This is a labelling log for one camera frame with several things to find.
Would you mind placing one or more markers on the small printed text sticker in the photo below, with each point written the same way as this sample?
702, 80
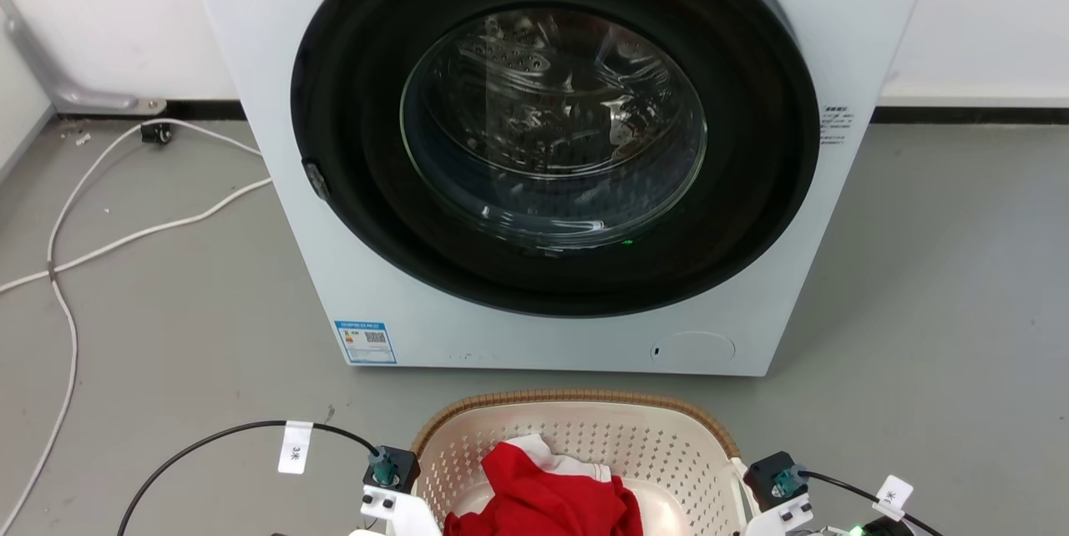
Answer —
835, 124

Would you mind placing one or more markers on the grey metal pipe bracket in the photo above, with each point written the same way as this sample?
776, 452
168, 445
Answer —
50, 73

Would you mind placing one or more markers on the cream perforated laundry basket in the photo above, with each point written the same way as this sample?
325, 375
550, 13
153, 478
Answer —
668, 444

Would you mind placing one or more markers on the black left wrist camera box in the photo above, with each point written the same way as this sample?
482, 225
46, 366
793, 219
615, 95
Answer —
402, 462

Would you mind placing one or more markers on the red and white garment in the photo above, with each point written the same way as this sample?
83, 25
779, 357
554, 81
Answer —
543, 503

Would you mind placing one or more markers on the white front-load washing machine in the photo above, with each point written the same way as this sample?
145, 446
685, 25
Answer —
376, 285

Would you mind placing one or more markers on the dark washer door latch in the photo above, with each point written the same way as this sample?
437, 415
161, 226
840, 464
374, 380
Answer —
316, 179

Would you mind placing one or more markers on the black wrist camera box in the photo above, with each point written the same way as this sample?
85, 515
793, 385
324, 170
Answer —
402, 462
764, 473

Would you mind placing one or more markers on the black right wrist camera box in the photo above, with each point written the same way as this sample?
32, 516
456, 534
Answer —
764, 473

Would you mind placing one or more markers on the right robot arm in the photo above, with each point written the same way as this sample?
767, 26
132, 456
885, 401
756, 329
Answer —
885, 529

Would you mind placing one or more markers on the blue energy label sticker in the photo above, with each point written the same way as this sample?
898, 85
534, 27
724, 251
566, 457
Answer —
365, 341

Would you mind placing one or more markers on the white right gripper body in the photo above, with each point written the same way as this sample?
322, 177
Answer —
781, 519

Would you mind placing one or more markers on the round white filter cover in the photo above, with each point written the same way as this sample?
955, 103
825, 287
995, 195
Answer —
693, 349

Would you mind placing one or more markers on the round black washer door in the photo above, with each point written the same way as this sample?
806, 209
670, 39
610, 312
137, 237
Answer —
351, 144

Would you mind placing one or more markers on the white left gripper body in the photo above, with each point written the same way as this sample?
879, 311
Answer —
401, 513

